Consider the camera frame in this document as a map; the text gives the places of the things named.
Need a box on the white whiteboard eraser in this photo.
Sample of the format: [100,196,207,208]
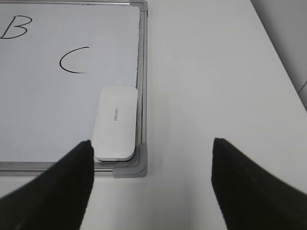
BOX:
[92,86,138,161]

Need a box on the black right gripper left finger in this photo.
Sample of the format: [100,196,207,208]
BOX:
[0,140,94,230]

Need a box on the white board with aluminium frame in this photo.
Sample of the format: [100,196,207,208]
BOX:
[0,0,148,178]

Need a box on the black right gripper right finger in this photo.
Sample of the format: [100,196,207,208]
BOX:
[211,138,307,230]

